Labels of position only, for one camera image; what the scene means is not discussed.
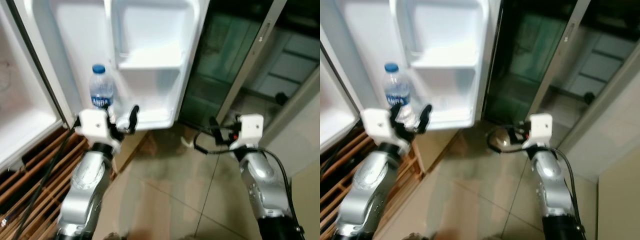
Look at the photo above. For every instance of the clear water bottle blue cap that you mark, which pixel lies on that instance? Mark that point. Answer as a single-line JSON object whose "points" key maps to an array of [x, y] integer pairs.
{"points": [[397, 85], [101, 87]]}

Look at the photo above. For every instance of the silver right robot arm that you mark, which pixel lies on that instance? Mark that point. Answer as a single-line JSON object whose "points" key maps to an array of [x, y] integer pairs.
{"points": [[265, 185], [552, 180]]}

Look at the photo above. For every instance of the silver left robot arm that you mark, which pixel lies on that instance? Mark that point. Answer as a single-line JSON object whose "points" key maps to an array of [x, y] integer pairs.
{"points": [[87, 185], [370, 190]]}

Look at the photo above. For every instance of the small black round knob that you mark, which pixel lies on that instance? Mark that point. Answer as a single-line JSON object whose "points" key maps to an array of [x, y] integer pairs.
{"points": [[281, 98], [590, 97]]}

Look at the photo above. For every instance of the aluminium framed glass sliding door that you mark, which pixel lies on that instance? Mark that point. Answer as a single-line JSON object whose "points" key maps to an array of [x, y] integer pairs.
{"points": [[240, 55], [545, 55]]}

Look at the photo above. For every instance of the wooden wine rack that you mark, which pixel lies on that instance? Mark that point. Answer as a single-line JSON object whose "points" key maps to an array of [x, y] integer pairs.
{"points": [[30, 195], [340, 195]]}

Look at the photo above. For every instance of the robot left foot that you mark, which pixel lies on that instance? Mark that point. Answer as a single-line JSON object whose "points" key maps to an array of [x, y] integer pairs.
{"points": [[418, 236], [116, 236]]}

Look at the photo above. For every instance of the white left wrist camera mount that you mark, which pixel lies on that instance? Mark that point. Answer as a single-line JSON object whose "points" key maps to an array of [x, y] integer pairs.
{"points": [[95, 125], [380, 125]]}

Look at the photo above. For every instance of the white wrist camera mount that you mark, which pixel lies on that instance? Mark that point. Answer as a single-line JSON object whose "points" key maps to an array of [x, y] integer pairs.
{"points": [[251, 129], [541, 127], [380, 125], [95, 125]]}

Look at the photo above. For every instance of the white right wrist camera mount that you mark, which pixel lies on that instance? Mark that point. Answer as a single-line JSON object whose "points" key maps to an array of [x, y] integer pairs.
{"points": [[251, 129], [541, 127]]}

